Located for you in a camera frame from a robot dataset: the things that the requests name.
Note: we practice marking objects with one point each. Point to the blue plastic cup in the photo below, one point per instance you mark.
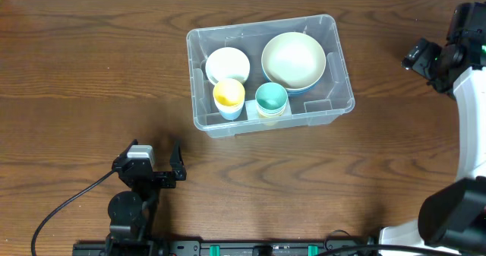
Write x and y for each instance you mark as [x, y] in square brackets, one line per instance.
[230, 115]

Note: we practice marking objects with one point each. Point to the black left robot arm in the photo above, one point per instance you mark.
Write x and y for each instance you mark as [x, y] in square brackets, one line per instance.
[132, 212]

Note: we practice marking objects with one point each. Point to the yellow plastic cup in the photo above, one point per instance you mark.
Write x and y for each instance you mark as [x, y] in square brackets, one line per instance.
[229, 92]
[270, 120]

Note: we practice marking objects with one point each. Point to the pink plastic cup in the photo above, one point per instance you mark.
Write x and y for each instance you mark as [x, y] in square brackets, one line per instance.
[229, 109]

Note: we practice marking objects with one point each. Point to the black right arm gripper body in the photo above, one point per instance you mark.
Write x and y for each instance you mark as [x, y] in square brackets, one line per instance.
[434, 64]

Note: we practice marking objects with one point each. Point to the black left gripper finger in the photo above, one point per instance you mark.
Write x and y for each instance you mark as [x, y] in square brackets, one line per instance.
[177, 163]
[120, 161]

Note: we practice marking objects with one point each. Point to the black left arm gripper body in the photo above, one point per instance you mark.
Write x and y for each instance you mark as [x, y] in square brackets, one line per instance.
[162, 181]

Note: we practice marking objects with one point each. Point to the yellow plastic cup front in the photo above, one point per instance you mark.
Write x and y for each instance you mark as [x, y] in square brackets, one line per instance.
[229, 92]

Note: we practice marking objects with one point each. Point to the cream plastic cup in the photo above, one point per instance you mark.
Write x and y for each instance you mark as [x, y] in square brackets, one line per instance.
[269, 114]

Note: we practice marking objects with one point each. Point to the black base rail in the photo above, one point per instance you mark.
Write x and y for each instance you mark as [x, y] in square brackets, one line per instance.
[196, 248]

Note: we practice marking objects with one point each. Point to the white small bowl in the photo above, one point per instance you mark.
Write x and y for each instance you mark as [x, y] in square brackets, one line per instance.
[227, 62]

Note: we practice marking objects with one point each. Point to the dark blue bowl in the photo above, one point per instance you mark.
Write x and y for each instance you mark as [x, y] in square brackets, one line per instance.
[290, 91]

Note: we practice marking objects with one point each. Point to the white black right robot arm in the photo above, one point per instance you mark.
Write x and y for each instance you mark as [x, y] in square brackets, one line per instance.
[453, 219]

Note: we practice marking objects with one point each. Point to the beige bowl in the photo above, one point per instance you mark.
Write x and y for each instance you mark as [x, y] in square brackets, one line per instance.
[294, 58]

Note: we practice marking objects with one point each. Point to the green plastic cup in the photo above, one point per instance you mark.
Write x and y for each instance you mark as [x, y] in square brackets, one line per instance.
[271, 96]

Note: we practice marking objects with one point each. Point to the clear plastic storage bin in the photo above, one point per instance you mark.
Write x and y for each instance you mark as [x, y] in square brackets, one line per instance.
[329, 99]

